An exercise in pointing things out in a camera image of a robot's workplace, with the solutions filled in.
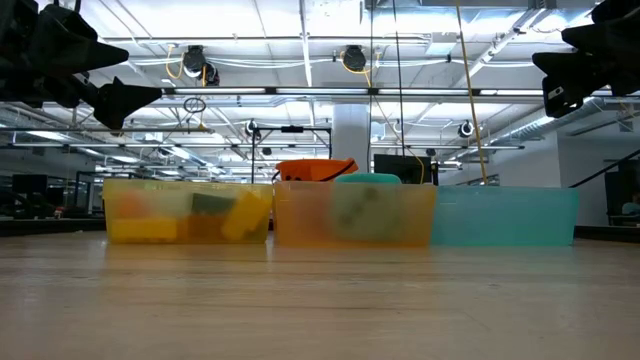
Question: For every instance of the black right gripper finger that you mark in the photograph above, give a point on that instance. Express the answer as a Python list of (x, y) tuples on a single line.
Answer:
[(570, 80), (610, 39)]

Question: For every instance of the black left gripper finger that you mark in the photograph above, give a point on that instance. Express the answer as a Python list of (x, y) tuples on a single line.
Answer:
[(75, 47), (125, 102)]

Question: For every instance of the orange toy brick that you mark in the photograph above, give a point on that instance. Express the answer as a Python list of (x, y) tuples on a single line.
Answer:
[(132, 205), (202, 227)]

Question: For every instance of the yellow toy brick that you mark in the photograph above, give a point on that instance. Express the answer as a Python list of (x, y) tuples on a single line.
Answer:
[(246, 215), (142, 229)]

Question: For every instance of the dark green toy brick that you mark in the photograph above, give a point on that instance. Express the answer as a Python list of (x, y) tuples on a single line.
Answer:
[(212, 203)]

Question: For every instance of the red foam die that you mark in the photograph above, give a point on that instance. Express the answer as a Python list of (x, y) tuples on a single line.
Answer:
[(307, 215)]

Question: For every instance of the teal foam die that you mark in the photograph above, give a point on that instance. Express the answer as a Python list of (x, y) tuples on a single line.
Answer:
[(367, 178)]

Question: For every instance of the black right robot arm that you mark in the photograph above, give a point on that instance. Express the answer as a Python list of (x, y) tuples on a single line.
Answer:
[(620, 10)]

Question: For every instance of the yellow translucent plastic bin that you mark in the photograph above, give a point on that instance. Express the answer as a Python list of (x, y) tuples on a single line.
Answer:
[(170, 187)]

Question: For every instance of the small dark monitor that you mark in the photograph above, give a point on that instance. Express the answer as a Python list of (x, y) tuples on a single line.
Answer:
[(30, 183)]

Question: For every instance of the teal translucent plastic bin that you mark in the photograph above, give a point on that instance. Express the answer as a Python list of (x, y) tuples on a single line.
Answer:
[(505, 215)]

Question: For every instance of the black monitor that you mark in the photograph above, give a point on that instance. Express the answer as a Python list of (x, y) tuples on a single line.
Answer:
[(400, 167)]

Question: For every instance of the long ceiling light bar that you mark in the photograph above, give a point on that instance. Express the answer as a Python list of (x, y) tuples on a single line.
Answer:
[(320, 91)]

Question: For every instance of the orange pumpkin face bucket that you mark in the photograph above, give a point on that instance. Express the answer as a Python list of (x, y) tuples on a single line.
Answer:
[(310, 169)]

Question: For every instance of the white building column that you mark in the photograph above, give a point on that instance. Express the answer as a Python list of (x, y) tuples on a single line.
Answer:
[(351, 130)]

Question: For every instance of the white ceiling duct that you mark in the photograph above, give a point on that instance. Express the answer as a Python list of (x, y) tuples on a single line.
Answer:
[(550, 122)]

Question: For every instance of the black metal frame stand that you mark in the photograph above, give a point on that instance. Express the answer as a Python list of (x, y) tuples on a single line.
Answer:
[(292, 129)]

